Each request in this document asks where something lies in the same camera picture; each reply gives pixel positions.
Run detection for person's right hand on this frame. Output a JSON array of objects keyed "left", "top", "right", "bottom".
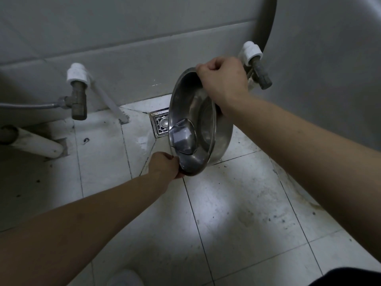
[{"left": 195, "top": 56, "right": 251, "bottom": 117}]

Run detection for person's left hand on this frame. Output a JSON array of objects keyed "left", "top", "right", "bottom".
[{"left": 148, "top": 152, "right": 186, "bottom": 183}]

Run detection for stainless steel bowl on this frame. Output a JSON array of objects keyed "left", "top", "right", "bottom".
[{"left": 168, "top": 67, "right": 234, "bottom": 178}]

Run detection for person's right forearm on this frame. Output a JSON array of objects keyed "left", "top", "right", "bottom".
[{"left": 222, "top": 94, "right": 381, "bottom": 263}]

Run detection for person's left forearm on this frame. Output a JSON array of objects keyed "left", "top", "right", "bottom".
[{"left": 0, "top": 171, "right": 168, "bottom": 286}]

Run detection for white pipe fitting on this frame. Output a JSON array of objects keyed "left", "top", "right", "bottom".
[
  {"left": 66, "top": 63, "right": 91, "bottom": 87},
  {"left": 239, "top": 41, "right": 264, "bottom": 66}
]

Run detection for square metal floor drain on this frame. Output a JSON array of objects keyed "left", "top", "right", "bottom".
[{"left": 150, "top": 108, "right": 170, "bottom": 139}]

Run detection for brass angle valve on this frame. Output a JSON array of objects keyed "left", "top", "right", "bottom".
[
  {"left": 63, "top": 81, "right": 88, "bottom": 121},
  {"left": 246, "top": 57, "right": 273, "bottom": 90}
]

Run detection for white ceramic basin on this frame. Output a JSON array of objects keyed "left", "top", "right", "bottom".
[{"left": 251, "top": 0, "right": 381, "bottom": 152}]

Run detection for thick white drain pipe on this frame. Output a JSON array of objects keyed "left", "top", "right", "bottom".
[{"left": 0, "top": 125, "right": 65, "bottom": 159}]

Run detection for person's dark trousers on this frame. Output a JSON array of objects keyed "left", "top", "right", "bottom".
[{"left": 309, "top": 266, "right": 381, "bottom": 286}]

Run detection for thin white hose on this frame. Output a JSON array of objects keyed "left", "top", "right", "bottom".
[{"left": 89, "top": 81, "right": 130, "bottom": 125}]

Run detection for braided metal hose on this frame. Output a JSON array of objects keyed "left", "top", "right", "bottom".
[{"left": 0, "top": 99, "right": 69, "bottom": 110}]

